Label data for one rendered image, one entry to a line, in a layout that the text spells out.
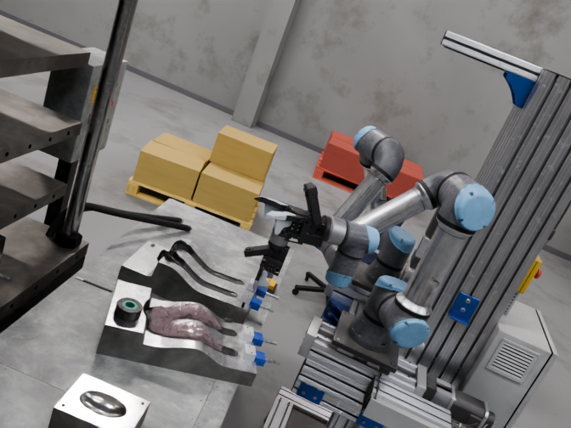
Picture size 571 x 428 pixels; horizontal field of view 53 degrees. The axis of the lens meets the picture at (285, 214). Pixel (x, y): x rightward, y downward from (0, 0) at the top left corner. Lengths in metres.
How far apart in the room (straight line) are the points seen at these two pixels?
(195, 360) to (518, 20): 6.95
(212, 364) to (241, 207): 2.99
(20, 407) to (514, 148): 1.58
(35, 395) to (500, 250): 1.45
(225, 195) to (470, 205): 3.34
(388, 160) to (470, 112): 6.13
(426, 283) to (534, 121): 0.60
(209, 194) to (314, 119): 3.81
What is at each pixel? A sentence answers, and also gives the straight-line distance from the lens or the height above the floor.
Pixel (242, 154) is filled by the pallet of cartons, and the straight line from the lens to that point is 5.01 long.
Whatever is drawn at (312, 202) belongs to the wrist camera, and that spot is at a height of 1.50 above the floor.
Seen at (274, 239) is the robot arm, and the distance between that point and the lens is 2.16.
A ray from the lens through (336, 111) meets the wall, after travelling 8.28.
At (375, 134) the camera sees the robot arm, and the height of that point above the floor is 1.61.
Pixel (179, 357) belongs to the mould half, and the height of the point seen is 0.85.
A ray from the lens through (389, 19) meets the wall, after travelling 8.15.
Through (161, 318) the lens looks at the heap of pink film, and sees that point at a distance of 1.94.
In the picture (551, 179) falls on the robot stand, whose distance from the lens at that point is 1.98.
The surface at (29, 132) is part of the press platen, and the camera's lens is 2.01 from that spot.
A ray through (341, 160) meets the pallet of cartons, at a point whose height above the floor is 0.33.
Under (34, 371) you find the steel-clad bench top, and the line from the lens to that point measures 1.80.
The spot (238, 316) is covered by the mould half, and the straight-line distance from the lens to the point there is 2.17.
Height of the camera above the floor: 1.99
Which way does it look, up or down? 21 degrees down
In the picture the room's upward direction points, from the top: 22 degrees clockwise
